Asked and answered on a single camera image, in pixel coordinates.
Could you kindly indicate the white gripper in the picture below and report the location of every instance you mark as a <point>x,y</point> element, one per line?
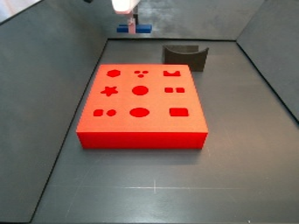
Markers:
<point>123,7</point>

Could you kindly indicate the blue square-circle peg object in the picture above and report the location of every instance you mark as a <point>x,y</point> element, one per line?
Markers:
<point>139,28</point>

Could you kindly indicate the black curved fixture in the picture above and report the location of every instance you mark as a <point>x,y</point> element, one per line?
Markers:
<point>186,55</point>

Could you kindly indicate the red shape-sorter block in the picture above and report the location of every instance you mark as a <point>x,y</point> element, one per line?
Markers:
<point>142,107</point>

